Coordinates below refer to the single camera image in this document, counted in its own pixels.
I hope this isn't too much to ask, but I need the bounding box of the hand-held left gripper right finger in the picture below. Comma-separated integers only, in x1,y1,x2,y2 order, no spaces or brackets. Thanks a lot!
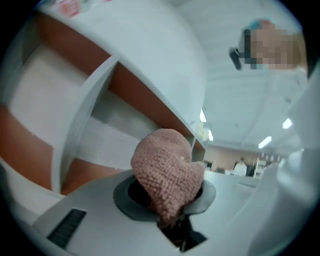
183,172,260,256

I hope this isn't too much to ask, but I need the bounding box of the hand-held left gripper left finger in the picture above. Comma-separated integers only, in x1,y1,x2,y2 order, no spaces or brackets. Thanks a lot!
33,169,181,256

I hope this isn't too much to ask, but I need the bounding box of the reddish textured wiping cloth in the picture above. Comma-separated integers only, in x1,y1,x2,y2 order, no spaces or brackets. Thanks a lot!
130,128,206,227

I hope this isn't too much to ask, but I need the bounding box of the grey wooden shelf desk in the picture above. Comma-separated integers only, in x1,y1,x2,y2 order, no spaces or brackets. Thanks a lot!
0,0,208,198

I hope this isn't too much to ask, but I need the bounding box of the person's head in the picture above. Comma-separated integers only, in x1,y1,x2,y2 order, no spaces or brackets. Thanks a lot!
239,18,308,72

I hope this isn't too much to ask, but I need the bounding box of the black head-mounted camera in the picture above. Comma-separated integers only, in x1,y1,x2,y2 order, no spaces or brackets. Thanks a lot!
229,47,245,71

